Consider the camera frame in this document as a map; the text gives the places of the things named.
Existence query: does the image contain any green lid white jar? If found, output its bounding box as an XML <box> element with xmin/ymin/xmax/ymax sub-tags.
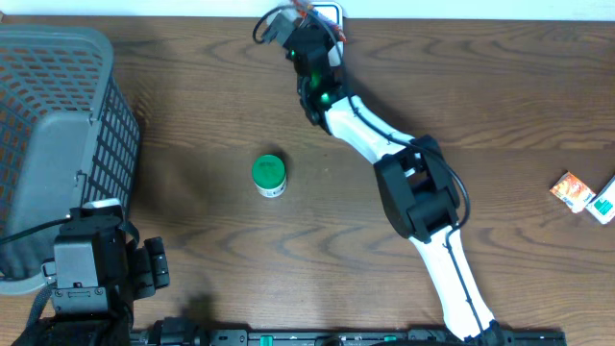
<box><xmin>252</xmin><ymin>155</ymin><xmax>287</xmax><ymax>198</ymax></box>

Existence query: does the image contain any small orange snack packet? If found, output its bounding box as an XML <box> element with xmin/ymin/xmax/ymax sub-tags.
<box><xmin>550</xmin><ymin>172</ymin><xmax>596</xmax><ymax>213</ymax></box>

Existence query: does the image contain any white green medicine box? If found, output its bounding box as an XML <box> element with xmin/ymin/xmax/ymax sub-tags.
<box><xmin>586</xmin><ymin>177</ymin><xmax>615</xmax><ymax>225</ymax></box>

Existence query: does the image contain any orange candy bar wrapper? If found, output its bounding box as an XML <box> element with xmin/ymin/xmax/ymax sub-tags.
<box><xmin>292</xmin><ymin>0</ymin><xmax>337</xmax><ymax>39</ymax></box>

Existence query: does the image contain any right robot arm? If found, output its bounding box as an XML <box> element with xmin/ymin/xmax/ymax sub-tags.
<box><xmin>280</xmin><ymin>20</ymin><xmax>505</xmax><ymax>345</ymax></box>

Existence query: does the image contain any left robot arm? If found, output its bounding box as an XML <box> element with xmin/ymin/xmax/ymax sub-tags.
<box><xmin>15</xmin><ymin>205</ymin><xmax>210</xmax><ymax>346</ymax></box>

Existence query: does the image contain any white barcode scanner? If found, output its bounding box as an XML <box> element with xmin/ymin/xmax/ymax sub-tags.
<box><xmin>312</xmin><ymin>1</ymin><xmax>345</xmax><ymax>67</ymax></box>

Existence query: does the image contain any grey plastic mesh basket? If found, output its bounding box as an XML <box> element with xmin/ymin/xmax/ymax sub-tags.
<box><xmin>1</xmin><ymin>24</ymin><xmax>141</xmax><ymax>295</ymax></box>

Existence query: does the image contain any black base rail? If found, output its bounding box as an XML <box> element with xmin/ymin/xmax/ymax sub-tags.
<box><xmin>130</xmin><ymin>329</ymin><xmax>567</xmax><ymax>346</ymax></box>

